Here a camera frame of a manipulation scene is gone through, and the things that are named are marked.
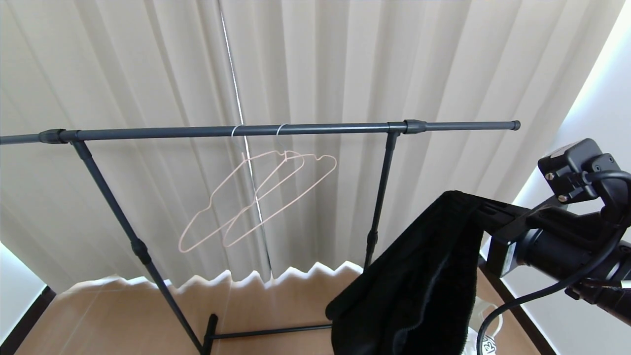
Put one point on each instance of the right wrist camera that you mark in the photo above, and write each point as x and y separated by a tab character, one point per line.
572	167

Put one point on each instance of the white laundry basket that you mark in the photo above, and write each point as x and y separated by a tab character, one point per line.
500	320

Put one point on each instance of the black clothes rack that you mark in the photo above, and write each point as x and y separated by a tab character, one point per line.
148	132

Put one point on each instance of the black shorts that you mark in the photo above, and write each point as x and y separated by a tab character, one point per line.
409	276

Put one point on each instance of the white printed garment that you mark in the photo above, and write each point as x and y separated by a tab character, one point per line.
485	345

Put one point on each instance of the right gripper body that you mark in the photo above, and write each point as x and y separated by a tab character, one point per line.
547	246

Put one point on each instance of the pink clothes hanger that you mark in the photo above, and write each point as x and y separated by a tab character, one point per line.
286	155
243	158

